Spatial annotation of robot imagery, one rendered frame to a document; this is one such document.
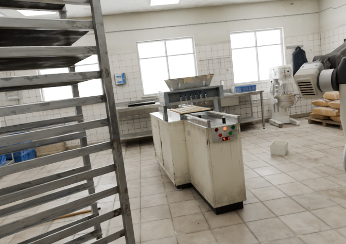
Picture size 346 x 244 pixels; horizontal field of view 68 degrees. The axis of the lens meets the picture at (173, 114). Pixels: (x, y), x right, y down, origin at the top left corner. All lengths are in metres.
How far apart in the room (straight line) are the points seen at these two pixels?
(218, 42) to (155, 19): 1.60
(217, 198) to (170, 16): 4.84
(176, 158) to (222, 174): 0.74
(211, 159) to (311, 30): 5.88
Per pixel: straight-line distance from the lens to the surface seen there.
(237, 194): 2.58
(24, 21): 0.98
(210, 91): 3.12
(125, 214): 1.08
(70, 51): 0.98
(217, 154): 2.37
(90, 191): 1.49
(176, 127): 2.92
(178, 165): 3.02
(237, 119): 2.37
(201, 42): 6.48
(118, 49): 6.30
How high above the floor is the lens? 1.25
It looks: 7 degrees down
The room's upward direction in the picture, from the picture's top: 7 degrees counter-clockwise
